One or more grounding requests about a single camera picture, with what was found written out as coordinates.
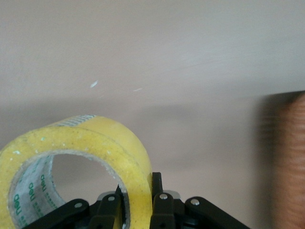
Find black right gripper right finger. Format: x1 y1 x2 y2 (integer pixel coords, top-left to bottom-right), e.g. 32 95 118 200
150 172 251 229

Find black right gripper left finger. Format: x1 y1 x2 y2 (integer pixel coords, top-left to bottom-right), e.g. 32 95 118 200
22 185 124 229

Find yellowish clear packing tape roll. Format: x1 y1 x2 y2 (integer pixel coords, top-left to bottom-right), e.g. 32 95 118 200
0 115 153 229

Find brown deep wicker basket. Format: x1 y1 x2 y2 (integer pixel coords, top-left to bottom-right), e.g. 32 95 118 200
258 90 305 229

